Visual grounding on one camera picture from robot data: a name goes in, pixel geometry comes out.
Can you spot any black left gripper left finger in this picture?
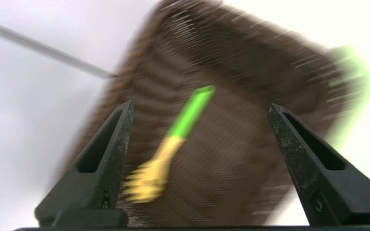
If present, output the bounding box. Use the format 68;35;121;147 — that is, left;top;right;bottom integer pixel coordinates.
35;100;134;227

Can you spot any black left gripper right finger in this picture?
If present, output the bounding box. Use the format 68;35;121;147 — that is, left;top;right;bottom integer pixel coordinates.
268;103;370;226

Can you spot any yellow pasta spoon green handle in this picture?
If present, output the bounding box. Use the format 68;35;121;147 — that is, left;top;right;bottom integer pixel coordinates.
122;85;216;203

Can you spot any dark brown wicker basket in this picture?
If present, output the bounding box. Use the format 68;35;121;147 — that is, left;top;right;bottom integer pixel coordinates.
53;0;365;227

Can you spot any light green plastic tray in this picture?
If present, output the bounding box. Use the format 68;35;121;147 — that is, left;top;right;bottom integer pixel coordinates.
326;45;370;151

